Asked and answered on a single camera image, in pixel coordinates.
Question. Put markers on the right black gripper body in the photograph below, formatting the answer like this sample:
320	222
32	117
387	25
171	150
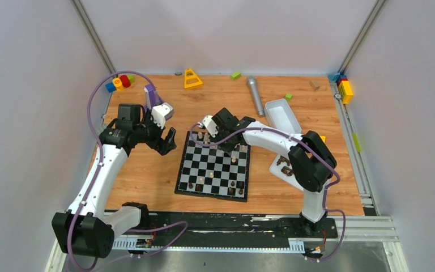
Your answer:
224	132

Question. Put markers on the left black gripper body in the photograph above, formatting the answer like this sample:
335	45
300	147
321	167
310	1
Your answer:
157	136

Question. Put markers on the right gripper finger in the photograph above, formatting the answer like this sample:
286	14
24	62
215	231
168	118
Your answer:
212	142
229	147

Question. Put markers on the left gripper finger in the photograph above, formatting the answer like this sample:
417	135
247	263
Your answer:
169	141
164	147

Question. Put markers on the black white chessboard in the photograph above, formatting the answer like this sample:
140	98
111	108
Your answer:
210	172

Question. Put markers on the silver microphone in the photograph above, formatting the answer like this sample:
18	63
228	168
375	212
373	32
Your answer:
252	84

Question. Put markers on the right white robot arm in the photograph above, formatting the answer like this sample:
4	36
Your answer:
311	161

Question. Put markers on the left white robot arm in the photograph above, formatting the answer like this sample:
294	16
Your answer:
83	229

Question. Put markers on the dark chess pieces pile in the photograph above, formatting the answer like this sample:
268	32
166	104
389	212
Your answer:
285	166

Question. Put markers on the purple metronome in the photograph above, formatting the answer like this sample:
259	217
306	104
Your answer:
152	97

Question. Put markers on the green block top centre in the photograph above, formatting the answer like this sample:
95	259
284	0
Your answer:
235	75

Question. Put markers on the white box lid tray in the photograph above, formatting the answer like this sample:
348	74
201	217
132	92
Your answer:
275	170

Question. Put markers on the white box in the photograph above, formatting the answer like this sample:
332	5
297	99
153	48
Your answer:
279	115

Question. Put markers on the yellow triangle toy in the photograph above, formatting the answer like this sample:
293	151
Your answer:
191	80

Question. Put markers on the red cylinder block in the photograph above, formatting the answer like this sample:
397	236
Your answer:
125	81

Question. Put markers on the yellow cylinder block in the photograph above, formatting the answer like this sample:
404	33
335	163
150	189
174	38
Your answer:
117	82

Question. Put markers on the blue block left corner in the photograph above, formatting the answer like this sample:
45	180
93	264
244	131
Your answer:
110	87

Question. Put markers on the brown wooden block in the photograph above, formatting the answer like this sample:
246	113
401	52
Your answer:
314	85

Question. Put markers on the yellow brick stack right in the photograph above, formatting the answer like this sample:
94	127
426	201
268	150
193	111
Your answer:
345	91

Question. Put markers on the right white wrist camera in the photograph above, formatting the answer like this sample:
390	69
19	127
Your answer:
210	125

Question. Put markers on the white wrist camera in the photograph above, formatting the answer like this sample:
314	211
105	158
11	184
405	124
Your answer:
161	113
210	125

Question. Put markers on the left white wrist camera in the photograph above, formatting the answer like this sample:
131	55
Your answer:
161	113

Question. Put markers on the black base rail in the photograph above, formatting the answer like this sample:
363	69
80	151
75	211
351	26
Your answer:
205	230

